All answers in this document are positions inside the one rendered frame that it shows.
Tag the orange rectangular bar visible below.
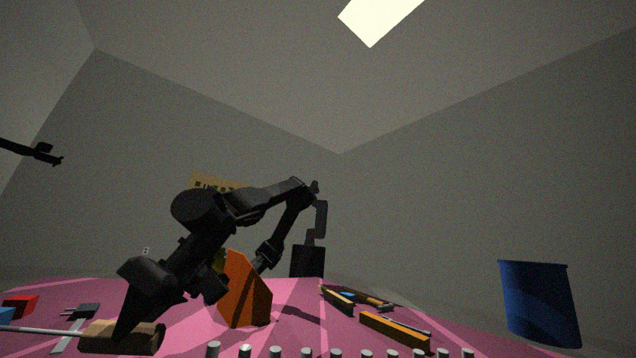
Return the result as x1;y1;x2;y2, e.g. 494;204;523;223
359;311;430;355

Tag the blue block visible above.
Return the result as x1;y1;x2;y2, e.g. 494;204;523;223
340;292;355;305
0;307;16;326

